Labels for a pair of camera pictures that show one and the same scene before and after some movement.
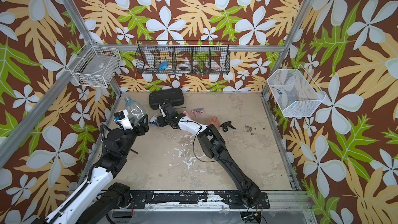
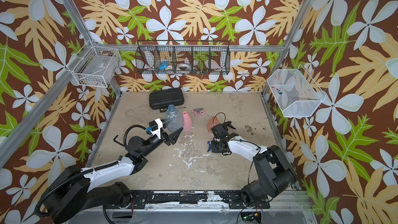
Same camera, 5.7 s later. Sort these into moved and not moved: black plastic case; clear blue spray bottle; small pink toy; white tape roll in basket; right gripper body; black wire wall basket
Moved: clear blue spray bottle; right gripper body
Not moved: small pink toy; black plastic case; white tape roll in basket; black wire wall basket
